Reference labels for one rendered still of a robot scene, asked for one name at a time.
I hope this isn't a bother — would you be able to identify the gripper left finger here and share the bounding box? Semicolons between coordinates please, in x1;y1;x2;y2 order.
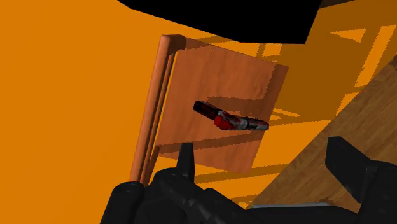
99;142;218;224

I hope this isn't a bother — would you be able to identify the wooden chair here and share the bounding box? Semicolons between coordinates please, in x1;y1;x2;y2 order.
129;34;289;188

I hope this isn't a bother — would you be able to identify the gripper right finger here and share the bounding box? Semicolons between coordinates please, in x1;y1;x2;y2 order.
324;136;397;224

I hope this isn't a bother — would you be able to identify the red and black tool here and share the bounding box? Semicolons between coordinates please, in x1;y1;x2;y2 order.
193;100;270;132

